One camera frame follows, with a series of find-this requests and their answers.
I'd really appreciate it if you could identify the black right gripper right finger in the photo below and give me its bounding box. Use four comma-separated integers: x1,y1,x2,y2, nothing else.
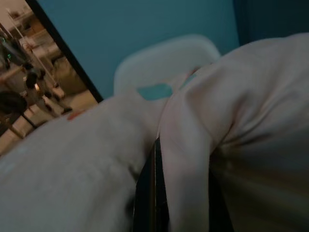
209,159,235,232

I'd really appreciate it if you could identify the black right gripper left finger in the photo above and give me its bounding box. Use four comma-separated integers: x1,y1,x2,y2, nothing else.
132,136,170,232

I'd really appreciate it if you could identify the pink pillow with coloured dots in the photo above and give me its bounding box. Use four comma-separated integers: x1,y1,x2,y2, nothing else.
0,32,309,232

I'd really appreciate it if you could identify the black door frame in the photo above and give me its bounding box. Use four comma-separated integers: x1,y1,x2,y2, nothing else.
25,0,105,102

